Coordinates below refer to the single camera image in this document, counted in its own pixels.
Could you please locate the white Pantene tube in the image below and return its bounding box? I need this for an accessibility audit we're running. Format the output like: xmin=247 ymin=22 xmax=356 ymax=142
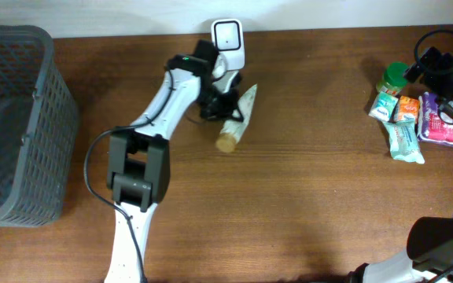
xmin=215 ymin=84 xmax=258 ymax=153

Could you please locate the green lid glass jar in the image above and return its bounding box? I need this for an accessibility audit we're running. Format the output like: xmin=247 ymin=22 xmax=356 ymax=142
xmin=376 ymin=62 xmax=409 ymax=96

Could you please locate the red purple pad package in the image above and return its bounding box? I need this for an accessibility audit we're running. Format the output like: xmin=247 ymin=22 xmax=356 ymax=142
xmin=417 ymin=92 xmax=453 ymax=147

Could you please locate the orange tissue pack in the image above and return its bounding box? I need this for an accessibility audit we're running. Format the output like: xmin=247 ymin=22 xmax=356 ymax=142
xmin=393 ymin=96 xmax=420 ymax=122

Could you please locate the teal tissue pack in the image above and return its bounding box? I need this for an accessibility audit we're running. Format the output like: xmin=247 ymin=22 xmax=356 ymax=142
xmin=369 ymin=92 xmax=399 ymax=122

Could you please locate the mint green wipes pack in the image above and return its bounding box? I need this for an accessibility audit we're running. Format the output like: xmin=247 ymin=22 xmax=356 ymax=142
xmin=382 ymin=119 xmax=425 ymax=164

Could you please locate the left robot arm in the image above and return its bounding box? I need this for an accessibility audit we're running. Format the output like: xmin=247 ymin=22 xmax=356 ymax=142
xmin=105 ymin=39 xmax=245 ymax=282

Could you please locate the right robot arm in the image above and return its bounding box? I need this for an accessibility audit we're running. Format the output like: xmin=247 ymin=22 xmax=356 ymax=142
xmin=345 ymin=46 xmax=453 ymax=283

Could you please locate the white barcode scanner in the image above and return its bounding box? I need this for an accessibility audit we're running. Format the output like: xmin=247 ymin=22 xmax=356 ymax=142
xmin=211 ymin=19 xmax=245 ymax=71

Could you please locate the grey plastic basket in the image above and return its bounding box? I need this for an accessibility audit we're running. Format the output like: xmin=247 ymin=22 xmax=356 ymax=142
xmin=0 ymin=25 xmax=79 ymax=227

